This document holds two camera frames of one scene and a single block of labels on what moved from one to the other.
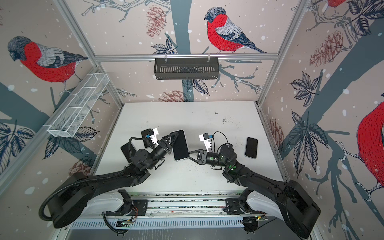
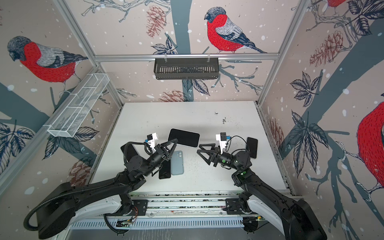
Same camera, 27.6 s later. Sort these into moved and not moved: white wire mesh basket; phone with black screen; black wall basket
Moved: phone with black screen
Not moved: black wall basket; white wire mesh basket
